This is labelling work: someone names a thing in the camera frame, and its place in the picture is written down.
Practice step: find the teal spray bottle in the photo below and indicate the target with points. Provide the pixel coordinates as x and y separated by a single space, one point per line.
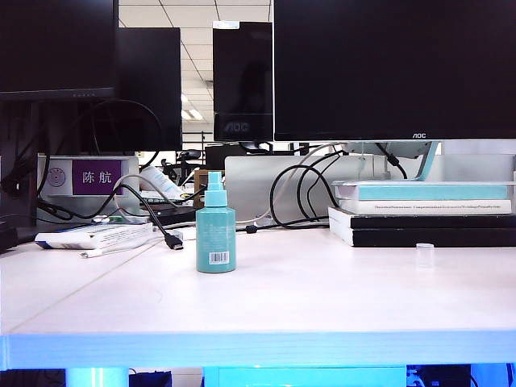
215 230

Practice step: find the clear plastic sprayer lid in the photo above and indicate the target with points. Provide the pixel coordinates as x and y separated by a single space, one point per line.
425 256

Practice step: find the silver desk partition panel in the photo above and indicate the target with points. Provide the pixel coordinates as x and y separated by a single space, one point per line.
250 185

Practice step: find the black office chair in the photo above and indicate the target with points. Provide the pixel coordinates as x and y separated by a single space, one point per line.
189 155

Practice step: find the white adapter blue connector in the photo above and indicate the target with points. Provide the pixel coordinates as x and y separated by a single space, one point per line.
187 234

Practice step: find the black flat adapter box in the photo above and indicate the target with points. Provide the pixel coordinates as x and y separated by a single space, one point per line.
175 213

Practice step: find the white cream tube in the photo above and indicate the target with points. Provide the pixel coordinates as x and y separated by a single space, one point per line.
157 179

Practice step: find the small black AOC monitor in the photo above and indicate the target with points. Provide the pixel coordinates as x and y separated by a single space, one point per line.
242 72

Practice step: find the green flat packet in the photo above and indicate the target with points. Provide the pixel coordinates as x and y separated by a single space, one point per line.
119 219

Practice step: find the silver monitor stand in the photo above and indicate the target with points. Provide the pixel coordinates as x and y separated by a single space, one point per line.
397 150

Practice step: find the black monitor back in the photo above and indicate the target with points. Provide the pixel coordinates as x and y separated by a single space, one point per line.
151 80

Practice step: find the purple name plate holder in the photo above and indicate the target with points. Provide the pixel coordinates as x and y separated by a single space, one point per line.
96 177

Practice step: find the white flat box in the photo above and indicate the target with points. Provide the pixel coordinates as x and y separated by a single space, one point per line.
101 235

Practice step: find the white spine book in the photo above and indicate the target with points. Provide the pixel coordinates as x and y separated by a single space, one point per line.
435 206

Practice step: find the large black AOC monitor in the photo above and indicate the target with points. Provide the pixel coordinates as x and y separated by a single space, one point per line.
387 68

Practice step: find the black monitor stand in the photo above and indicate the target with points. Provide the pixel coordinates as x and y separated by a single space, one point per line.
20 161

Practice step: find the black monitor with button row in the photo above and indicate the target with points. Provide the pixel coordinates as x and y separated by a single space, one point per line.
52 44

